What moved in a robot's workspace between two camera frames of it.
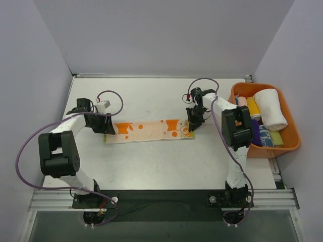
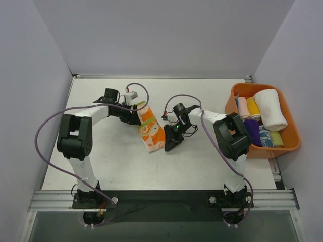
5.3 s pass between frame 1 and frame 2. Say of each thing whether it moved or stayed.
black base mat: stayed
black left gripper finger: moved
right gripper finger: moved
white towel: stayed
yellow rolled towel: stayed
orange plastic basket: stayed
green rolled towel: stayed
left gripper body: moved
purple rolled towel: stayed
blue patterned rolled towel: stayed
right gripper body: moved
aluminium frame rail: stayed
